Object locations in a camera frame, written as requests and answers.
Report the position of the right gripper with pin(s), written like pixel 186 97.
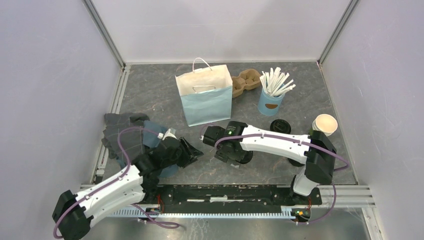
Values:
pixel 223 156

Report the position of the light blue paper bag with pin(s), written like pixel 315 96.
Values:
pixel 205 93

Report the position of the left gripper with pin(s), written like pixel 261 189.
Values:
pixel 190 153

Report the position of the blue cloth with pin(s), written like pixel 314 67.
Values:
pixel 152 132

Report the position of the blue straw holder cup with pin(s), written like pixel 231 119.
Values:
pixel 269 105

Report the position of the green paper coffee cup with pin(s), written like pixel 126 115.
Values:
pixel 280 126

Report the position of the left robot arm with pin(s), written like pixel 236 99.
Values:
pixel 76 213

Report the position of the white wrapped straws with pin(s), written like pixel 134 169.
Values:
pixel 275 82

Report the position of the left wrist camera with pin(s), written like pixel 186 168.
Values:
pixel 170 133

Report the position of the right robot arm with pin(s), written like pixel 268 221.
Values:
pixel 236 144

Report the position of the stack of black lids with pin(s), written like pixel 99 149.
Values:
pixel 295 163

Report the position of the brown cardboard cup carrier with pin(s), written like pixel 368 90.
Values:
pixel 248 79

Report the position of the stack of green paper cups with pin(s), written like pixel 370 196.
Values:
pixel 325 123

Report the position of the grey checked cloth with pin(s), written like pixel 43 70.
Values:
pixel 113 124

